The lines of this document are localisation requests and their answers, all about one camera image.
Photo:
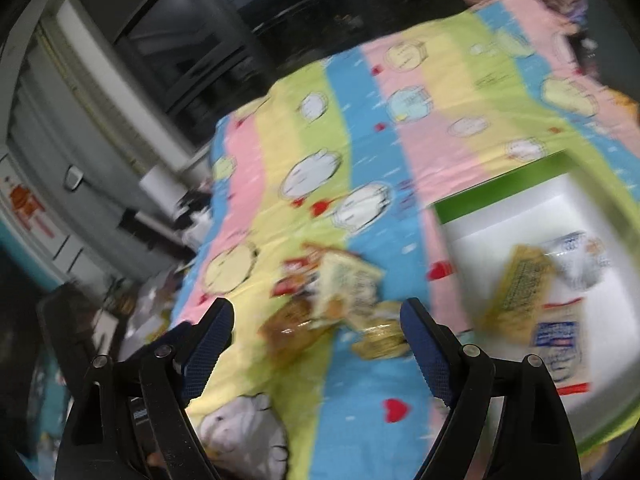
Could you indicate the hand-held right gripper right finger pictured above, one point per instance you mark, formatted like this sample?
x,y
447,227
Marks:
x,y
432,360

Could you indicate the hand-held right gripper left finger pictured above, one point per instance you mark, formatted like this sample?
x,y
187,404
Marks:
x,y
202,355

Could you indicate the corn print snack packet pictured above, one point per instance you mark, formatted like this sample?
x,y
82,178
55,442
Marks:
x,y
380,340

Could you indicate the orange snack packet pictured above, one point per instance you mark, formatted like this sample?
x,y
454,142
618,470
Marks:
x,y
292,327

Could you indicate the beige snack packet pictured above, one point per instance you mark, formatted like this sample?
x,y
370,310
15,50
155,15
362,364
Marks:
x,y
347,285

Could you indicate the yellow biscuit snack packet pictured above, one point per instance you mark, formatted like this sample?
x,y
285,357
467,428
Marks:
x,y
522,285

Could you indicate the white and red snack packet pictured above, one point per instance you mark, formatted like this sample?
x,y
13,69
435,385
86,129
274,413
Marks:
x,y
557,350

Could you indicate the green cardboard box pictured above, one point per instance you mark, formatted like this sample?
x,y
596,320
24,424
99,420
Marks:
x,y
500,230

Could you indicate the pile of dark clothes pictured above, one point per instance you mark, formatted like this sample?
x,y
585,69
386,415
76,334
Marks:
x,y
195,210

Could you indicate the striped cartoon printed blanket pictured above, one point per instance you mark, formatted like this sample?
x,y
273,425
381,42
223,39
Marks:
x,y
400,160

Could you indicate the dark window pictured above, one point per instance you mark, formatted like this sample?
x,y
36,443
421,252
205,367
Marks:
x,y
165,45

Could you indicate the red wall sticker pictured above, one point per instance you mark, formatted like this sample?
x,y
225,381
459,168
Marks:
x,y
25,205

